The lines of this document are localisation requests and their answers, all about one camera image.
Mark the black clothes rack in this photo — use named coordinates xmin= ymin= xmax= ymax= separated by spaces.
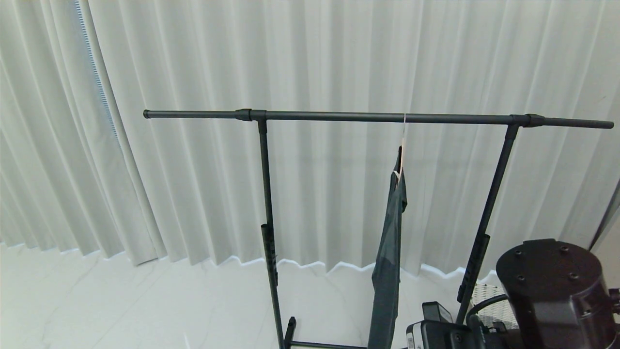
xmin=143 ymin=109 xmax=614 ymax=349

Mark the white laundry basket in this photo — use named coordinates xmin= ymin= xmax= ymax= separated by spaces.
xmin=471 ymin=284 xmax=518 ymax=331

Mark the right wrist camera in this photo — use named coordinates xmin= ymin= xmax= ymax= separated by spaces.
xmin=421 ymin=301 xmax=456 ymax=324

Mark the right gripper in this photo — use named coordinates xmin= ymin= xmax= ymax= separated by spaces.
xmin=406 ymin=320 xmax=485 ymax=349

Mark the black cable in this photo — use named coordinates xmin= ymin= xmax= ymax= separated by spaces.
xmin=464 ymin=293 xmax=509 ymax=326

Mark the white curtain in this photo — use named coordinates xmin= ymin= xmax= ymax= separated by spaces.
xmin=0 ymin=0 xmax=620 ymax=284

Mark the dark grey sleeveless top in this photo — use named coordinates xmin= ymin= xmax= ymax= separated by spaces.
xmin=367 ymin=145 xmax=407 ymax=349

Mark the pink clothes hanger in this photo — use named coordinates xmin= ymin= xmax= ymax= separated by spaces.
xmin=393 ymin=113 xmax=407 ymax=181

